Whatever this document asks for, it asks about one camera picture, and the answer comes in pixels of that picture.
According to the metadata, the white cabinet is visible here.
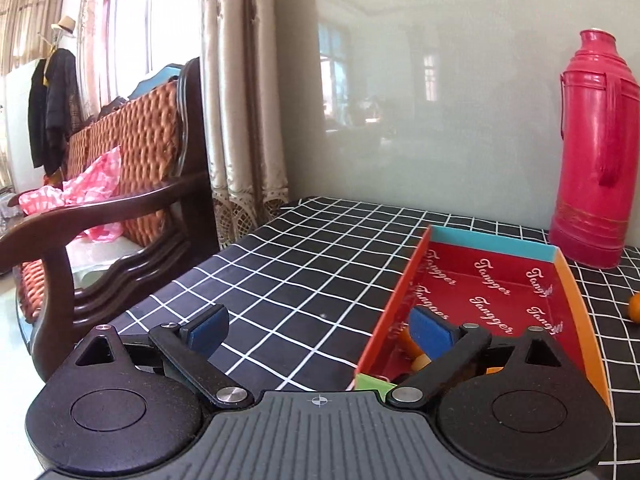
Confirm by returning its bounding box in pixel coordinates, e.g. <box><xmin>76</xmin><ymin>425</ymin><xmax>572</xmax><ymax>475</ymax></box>
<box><xmin>0</xmin><ymin>60</ymin><xmax>38</xmax><ymax>196</ymax></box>

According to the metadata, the white seat cushion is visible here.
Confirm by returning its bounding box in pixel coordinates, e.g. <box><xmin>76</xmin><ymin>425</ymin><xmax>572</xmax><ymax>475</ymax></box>
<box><xmin>65</xmin><ymin>235</ymin><xmax>146</xmax><ymax>291</ymax></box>

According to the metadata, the colourful cardboard box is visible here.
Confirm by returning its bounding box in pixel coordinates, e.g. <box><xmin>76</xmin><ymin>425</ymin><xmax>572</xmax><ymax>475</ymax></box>
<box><xmin>352</xmin><ymin>225</ymin><xmax>613</xmax><ymax>411</ymax></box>

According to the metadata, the beige lace curtain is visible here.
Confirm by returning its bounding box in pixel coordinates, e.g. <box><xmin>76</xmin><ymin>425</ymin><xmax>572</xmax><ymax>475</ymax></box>
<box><xmin>197</xmin><ymin>0</ymin><xmax>291</xmax><ymax>251</ymax></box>

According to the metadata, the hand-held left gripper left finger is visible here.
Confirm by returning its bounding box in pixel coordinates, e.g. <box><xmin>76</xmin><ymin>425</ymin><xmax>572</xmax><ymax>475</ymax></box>
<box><xmin>50</xmin><ymin>305</ymin><xmax>249</xmax><ymax>407</ymax></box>

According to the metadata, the red thermos flask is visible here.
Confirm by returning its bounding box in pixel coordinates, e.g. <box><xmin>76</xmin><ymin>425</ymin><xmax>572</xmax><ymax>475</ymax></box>
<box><xmin>549</xmin><ymin>29</ymin><xmax>640</xmax><ymax>270</ymax></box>

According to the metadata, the wooden woven-back armchair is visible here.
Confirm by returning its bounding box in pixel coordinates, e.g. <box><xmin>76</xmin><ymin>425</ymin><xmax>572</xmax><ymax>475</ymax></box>
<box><xmin>0</xmin><ymin>57</ymin><xmax>221</xmax><ymax>381</ymax></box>

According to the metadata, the brown window curtain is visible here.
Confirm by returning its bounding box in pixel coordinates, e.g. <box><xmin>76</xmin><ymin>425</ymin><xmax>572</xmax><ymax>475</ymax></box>
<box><xmin>0</xmin><ymin>0</ymin><xmax>71</xmax><ymax>76</ymax></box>

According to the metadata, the black hanging coat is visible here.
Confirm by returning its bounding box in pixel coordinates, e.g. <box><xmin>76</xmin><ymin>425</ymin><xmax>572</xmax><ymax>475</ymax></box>
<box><xmin>27</xmin><ymin>47</ymin><xmax>83</xmax><ymax>173</ymax></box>

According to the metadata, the pink checkered cloth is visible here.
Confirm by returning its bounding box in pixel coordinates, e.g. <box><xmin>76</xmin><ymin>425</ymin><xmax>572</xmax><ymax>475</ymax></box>
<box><xmin>19</xmin><ymin>145</ymin><xmax>126</xmax><ymax>243</ymax></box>

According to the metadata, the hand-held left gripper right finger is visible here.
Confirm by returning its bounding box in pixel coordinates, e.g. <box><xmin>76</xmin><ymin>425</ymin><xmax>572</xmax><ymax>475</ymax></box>
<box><xmin>387</xmin><ymin>307</ymin><xmax>576</xmax><ymax>407</ymax></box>

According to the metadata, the black white checked tablecloth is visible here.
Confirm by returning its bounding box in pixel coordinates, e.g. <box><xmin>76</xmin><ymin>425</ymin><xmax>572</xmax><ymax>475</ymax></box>
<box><xmin>107</xmin><ymin>196</ymin><xmax>640</xmax><ymax>480</ymax></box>

